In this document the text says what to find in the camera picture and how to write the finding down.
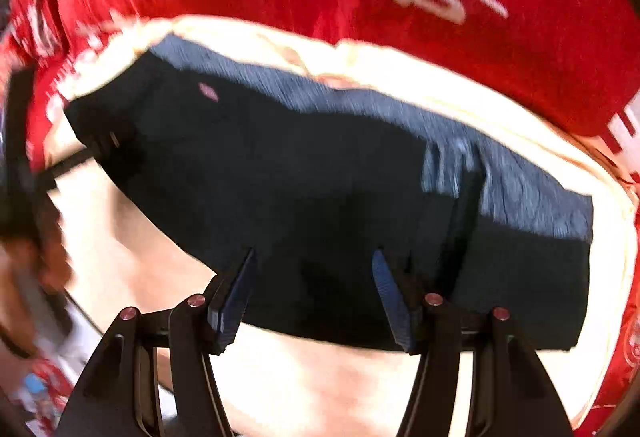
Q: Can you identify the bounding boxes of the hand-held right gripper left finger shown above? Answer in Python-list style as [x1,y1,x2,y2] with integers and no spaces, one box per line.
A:
[52,247,258,437]

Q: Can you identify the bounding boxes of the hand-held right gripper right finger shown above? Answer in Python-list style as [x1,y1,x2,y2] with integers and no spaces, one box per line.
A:
[372,248,576,437]

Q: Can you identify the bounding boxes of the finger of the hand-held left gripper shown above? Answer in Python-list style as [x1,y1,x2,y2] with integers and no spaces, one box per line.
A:
[42,132,123,183]

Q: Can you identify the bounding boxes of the black pants with blue stripes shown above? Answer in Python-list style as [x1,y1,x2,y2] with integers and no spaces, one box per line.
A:
[65,33,596,352]

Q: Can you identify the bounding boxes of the person's left hand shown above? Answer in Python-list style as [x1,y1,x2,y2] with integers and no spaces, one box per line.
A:
[0,212,71,290]

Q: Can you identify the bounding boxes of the cream cushion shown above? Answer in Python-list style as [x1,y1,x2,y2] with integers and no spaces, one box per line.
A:
[42,14,638,437]

